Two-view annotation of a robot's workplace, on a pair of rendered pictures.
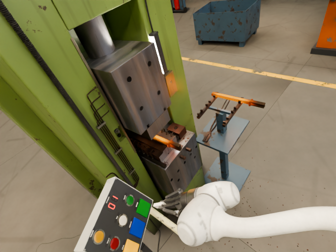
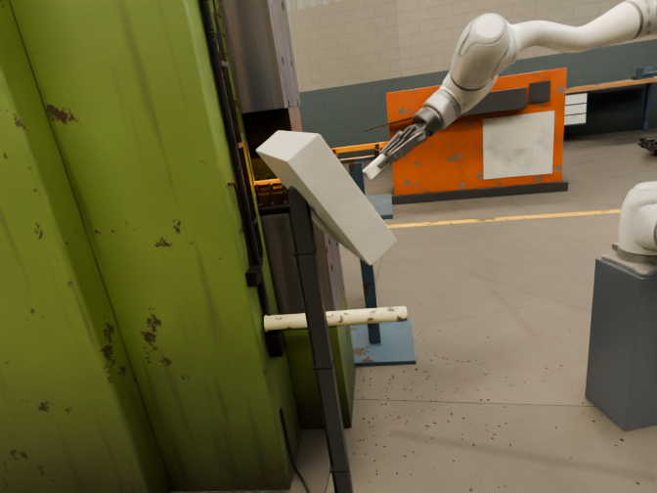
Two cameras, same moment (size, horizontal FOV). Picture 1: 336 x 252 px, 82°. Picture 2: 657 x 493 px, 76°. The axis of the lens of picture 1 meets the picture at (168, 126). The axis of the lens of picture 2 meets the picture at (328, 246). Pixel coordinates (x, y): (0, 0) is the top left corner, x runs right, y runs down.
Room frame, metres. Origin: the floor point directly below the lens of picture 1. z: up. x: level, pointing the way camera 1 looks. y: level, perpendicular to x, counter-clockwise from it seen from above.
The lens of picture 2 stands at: (-0.26, 1.02, 1.25)
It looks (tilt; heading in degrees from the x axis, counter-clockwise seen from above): 19 degrees down; 318
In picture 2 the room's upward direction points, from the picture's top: 8 degrees counter-clockwise
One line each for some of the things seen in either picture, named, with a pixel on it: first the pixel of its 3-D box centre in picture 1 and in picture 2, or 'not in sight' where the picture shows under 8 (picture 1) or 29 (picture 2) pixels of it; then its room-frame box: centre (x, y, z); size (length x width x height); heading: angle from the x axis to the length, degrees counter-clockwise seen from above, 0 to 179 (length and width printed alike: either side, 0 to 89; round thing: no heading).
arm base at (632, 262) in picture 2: not in sight; (639, 253); (0.02, -0.62, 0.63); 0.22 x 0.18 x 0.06; 144
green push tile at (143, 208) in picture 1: (143, 208); not in sight; (0.52, 0.27, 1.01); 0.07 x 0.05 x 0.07; 155
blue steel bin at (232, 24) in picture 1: (226, 23); not in sight; (4.54, -2.03, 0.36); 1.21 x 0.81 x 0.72; 40
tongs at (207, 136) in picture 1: (218, 117); not in sight; (1.24, -0.45, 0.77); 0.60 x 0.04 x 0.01; 136
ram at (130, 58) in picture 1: (127, 81); (227, 54); (1.09, 0.15, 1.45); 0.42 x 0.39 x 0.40; 40
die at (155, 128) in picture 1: (136, 115); (238, 129); (1.07, 0.18, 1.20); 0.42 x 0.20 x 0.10; 40
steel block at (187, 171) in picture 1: (159, 154); (265, 258); (1.11, 0.15, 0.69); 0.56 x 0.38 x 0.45; 40
